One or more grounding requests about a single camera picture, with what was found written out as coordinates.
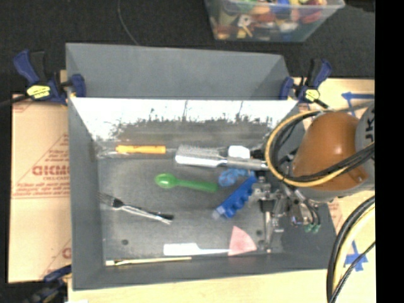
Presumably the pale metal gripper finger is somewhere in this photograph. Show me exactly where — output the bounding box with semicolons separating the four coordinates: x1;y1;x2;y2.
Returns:
262;211;270;253
268;217;278;253

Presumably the pink wedge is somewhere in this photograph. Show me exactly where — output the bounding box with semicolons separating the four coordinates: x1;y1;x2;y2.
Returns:
227;225;258;256

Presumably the blue ridged toy block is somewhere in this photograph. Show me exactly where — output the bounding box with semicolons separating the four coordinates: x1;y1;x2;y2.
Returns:
210;173;259;220

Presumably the blue crumpled plastic piece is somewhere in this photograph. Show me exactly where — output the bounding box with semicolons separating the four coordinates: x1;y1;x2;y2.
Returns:
217;168;251;188

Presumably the silver bristle brush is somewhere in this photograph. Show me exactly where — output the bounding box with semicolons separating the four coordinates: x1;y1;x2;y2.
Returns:
174;143;270;171

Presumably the green plastic spoon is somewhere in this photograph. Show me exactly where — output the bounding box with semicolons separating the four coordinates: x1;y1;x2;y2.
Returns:
153;172;219;194

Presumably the grey metal bin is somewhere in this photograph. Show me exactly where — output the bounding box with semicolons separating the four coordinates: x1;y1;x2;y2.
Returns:
64;42;338;290

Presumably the brown cardboard board red print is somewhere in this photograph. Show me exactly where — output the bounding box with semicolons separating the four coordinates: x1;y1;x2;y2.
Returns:
7;100;73;284

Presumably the black cylinder on white bracket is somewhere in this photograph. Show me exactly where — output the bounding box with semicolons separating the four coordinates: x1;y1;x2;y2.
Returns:
227;145;266;162

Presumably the metal fork black handle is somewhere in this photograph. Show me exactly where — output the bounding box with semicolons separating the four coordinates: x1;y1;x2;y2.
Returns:
95;191;175;226

